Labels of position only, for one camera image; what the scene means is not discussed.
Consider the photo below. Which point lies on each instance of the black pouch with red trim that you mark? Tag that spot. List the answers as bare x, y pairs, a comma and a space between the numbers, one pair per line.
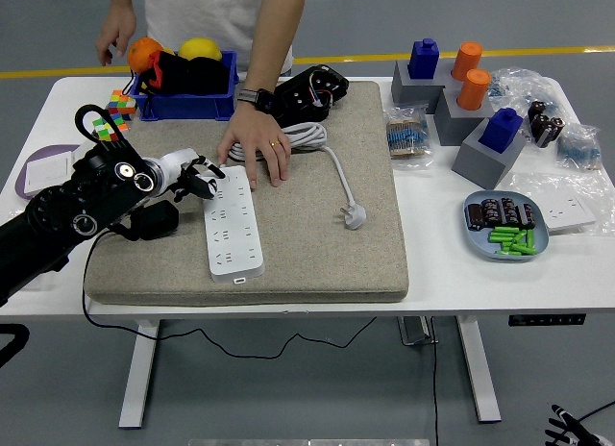
192, 76

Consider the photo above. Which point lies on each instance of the person's left hand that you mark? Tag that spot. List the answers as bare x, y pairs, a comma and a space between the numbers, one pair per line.
259, 138

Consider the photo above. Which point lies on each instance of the person's left forearm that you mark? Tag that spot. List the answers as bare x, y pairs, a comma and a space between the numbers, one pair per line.
274, 37

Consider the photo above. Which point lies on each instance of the black table control panel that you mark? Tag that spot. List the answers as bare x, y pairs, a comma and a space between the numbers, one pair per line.
548, 320

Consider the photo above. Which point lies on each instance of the orange cylinder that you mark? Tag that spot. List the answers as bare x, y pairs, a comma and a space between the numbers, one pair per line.
473, 90
467, 59

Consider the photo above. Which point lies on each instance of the black wristwatch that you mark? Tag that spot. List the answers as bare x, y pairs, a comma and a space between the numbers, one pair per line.
257, 100

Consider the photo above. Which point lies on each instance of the white wall switch panel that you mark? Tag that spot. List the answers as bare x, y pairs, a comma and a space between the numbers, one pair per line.
48, 174

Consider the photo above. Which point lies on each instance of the purple plate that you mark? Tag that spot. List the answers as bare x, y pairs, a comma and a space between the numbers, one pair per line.
21, 184

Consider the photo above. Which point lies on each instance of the large black capacitor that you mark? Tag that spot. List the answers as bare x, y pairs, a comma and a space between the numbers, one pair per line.
536, 112
552, 131
540, 128

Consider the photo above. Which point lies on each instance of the person's right hand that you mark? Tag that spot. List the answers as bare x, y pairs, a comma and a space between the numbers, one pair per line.
117, 30

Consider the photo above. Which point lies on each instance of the metal bracket under table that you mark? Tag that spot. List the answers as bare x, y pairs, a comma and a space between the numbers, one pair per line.
415, 338

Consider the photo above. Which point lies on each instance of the clear bag of resistors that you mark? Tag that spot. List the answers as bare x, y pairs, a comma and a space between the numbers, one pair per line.
406, 138
579, 150
514, 88

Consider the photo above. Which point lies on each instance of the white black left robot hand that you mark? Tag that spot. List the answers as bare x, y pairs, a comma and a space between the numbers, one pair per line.
180, 165

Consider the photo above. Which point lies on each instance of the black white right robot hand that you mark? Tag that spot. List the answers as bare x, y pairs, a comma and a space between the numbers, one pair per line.
574, 434

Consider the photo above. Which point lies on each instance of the blue square peg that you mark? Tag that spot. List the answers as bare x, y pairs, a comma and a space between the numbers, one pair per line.
423, 59
499, 131

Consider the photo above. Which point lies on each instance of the green cylindrical battery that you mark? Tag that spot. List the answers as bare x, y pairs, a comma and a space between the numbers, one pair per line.
520, 238
531, 240
509, 252
524, 248
508, 245
502, 237
504, 230

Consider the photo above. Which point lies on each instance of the orange fruit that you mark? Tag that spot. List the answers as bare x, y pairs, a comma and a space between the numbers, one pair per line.
143, 52

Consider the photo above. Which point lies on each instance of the white table leg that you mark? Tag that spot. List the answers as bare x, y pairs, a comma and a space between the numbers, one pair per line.
139, 369
473, 364

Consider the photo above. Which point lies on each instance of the person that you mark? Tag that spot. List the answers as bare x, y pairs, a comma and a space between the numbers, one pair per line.
206, 13

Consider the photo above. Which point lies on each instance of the grey-brown fabric mat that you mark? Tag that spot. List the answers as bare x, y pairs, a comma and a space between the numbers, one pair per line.
312, 263

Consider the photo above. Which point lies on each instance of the blue plastic bin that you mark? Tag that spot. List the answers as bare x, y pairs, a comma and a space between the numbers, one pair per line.
192, 107

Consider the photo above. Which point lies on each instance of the white wall socket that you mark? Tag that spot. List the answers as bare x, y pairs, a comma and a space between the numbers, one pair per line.
567, 214

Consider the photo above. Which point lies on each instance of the grey block holder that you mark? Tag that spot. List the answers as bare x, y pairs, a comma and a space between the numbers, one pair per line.
447, 81
413, 95
480, 167
454, 126

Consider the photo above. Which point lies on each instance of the blue-grey plate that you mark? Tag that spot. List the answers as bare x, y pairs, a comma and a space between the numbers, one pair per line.
475, 244

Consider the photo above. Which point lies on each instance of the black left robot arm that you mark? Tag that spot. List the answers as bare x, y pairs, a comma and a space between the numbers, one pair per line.
57, 210

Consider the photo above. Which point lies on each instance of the clear plastic bag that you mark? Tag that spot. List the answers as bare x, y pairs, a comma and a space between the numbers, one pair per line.
533, 184

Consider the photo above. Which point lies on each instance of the yellow lemon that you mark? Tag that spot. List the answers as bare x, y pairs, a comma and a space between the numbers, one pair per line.
199, 48

